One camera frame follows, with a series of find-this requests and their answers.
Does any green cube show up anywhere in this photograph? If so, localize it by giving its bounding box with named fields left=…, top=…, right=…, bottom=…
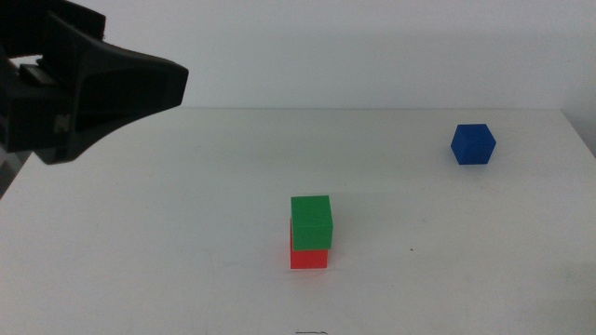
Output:
left=290, top=194, right=334, bottom=252

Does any red cube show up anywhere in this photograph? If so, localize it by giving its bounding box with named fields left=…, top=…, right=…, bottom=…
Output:
left=289, top=218, right=329, bottom=271

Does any blue cube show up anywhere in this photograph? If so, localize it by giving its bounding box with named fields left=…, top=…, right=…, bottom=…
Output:
left=450, top=123, right=497, bottom=166

